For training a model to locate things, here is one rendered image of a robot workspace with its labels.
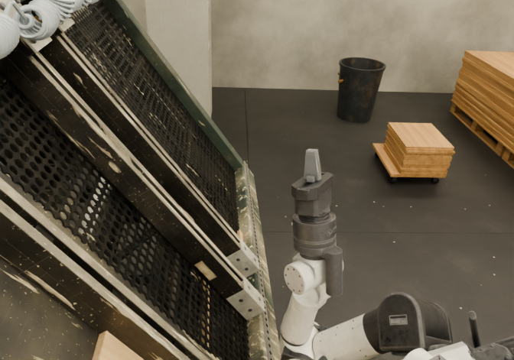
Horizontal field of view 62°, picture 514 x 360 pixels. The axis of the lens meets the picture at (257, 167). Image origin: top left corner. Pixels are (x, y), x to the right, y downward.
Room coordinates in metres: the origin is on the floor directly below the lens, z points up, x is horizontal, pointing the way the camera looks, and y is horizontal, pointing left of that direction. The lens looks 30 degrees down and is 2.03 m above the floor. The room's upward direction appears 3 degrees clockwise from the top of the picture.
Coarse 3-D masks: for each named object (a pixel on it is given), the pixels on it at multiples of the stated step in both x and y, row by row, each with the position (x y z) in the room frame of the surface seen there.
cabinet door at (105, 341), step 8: (104, 336) 0.52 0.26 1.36; (112, 336) 0.53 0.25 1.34; (96, 344) 0.51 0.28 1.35; (104, 344) 0.51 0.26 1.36; (112, 344) 0.52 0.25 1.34; (120, 344) 0.53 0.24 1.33; (96, 352) 0.49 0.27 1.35; (104, 352) 0.49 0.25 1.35; (112, 352) 0.51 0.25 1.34; (120, 352) 0.52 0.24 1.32; (128, 352) 0.53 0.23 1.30
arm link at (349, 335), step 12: (348, 324) 0.67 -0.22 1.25; (360, 324) 0.65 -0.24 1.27; (324, 336) 0.67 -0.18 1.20; (336, 336) 0.66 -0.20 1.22; (348, 336) 0.64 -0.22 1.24; (360, 336) 0.63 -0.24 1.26; (324, 348) 0.65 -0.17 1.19; (336, 348) 0.64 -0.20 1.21; (348, 348) 0.63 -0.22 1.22; (360, 348) 0.62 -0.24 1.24; (372, 348) 0.61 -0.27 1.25
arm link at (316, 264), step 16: (336, 240) 0.70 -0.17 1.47; (304, 256) 0.68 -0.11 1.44; (320, 256) 0.66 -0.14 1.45; (336, 256) 0.65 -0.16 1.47; (288, 272) 0.66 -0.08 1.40; (304, 272) 0.64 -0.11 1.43; (320, 272) 0.66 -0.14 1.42; (336, 272) 0.64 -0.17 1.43; (304, 288) 0.62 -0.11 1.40; (336, 288) 0.63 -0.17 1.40
